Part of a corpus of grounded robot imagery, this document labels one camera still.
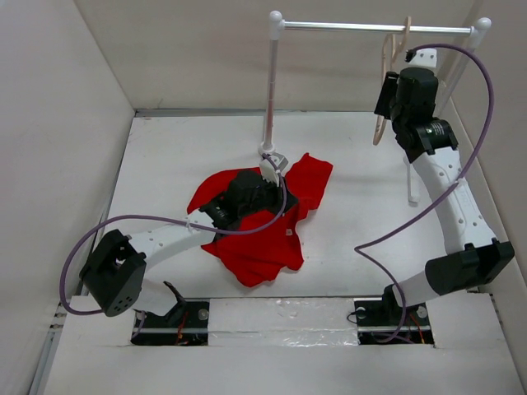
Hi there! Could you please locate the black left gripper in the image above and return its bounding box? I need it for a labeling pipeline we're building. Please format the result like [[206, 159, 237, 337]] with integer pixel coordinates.
[[239, 173, 298, 219]]

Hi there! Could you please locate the red t shirt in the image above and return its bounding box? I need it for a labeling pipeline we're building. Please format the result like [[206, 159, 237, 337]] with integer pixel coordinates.
[[187, 153, 333, 287]]

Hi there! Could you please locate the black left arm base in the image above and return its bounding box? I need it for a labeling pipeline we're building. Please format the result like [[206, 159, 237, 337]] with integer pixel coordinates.
[[131, 281, 210, 346]]

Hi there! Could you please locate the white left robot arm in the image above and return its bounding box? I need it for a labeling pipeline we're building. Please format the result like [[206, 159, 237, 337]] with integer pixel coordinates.
[[79, 170, 298, 327]]

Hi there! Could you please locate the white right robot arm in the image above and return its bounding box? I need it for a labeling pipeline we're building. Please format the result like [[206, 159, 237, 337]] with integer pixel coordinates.
[[374, 67, 515, 323]]

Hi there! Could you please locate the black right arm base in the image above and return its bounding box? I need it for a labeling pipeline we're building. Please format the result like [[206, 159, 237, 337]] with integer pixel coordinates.
[[347, 292, 434, 346]]

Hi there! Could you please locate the wooden clothes hanger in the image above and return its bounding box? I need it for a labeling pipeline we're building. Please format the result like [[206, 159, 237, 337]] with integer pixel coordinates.
[[372, 16, 412, 146]]

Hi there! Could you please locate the white clothes rack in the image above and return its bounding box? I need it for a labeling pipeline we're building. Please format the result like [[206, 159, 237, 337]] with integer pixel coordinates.
[[258, 10, 493, 206]]

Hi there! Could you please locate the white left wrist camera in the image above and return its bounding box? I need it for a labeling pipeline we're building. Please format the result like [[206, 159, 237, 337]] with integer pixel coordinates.
[[259, 153, 288, 186]]

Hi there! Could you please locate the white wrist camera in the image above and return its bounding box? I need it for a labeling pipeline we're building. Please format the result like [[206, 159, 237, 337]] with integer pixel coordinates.
[[259, 153, 288, 186], [405, 48, 437, 69]]

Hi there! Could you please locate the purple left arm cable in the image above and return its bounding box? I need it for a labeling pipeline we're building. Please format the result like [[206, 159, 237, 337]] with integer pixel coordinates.
[[59, 152, 288, 338]]

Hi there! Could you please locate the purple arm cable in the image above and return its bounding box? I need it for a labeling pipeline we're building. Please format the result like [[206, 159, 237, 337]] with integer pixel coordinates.
[[59, 152, 288, 338], [353, 43, 494, 342]]

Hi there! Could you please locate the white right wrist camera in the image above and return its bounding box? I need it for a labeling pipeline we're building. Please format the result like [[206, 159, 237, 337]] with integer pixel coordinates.
[[405, 48, 437, 69]]

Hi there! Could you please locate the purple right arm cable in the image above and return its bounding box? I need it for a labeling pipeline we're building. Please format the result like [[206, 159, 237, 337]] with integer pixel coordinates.
[[353, 43, 494, 342]]

